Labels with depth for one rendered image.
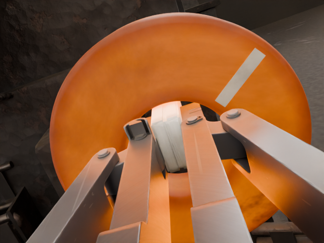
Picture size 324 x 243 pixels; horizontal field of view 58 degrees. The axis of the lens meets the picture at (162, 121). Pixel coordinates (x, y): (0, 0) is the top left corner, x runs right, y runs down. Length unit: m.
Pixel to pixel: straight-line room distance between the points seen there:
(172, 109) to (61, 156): 0.07
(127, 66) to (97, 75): 0.02
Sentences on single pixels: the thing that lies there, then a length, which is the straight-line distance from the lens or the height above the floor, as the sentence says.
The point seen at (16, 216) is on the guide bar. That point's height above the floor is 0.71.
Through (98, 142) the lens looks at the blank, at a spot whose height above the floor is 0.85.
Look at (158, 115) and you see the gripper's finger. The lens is 0.15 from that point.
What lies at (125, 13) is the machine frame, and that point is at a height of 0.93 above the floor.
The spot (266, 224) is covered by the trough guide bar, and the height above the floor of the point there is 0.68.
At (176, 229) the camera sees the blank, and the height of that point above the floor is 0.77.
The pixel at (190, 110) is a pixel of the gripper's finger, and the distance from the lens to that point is 0.16.
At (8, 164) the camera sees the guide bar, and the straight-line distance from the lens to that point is 0.56.
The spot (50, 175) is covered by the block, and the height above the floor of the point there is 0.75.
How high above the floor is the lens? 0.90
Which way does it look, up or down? 19 degrees down
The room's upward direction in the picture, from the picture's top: 20 degrees counter-clockwise
